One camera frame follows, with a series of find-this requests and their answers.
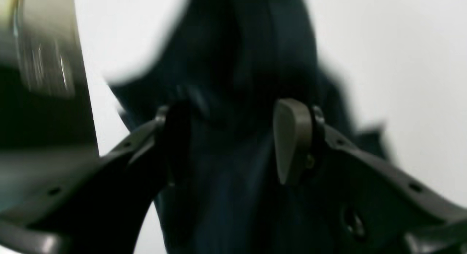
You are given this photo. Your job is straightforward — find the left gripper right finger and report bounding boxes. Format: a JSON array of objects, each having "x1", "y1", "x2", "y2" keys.
[{"x1": 273, "y1": 98, "x2": 467, "y2": 254}]

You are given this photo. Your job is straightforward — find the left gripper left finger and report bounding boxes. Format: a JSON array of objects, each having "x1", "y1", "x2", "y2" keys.
[{"x1": 1, "y1": 104, "x2": 190, "y2": 254}]

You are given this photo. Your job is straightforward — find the plain black T-shirt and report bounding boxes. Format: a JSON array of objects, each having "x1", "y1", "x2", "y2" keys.
[{"x1": 111, "y1": 0, "x2": 383, "y2": 254}]

